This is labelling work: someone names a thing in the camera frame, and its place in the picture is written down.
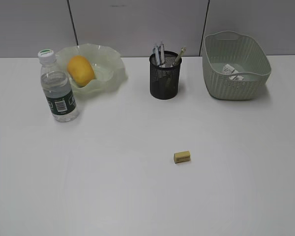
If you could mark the yellow eraser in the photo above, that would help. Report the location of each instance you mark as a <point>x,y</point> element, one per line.
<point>180,157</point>

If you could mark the beige and white pen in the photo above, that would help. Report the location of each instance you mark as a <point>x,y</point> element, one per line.
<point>179,56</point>

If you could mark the blue and white pen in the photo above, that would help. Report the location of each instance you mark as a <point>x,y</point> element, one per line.
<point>157,54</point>

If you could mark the grey and white pen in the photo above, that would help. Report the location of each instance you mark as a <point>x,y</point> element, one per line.
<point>162,54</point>

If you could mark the yellow mango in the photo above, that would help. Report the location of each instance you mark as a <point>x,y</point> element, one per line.
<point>80,70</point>

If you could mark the white waste paper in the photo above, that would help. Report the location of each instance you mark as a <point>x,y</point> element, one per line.
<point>229,70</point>

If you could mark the clear water bottle green label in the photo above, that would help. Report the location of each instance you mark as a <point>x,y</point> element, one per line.
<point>56,87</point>

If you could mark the black mesh pen holder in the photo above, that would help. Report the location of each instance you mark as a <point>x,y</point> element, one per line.
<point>163,81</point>

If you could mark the translucent green wavy plate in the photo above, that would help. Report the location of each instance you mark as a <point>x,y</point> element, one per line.
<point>108,67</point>

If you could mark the pale green woven basket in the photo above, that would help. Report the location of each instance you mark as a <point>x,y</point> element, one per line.
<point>241,52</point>

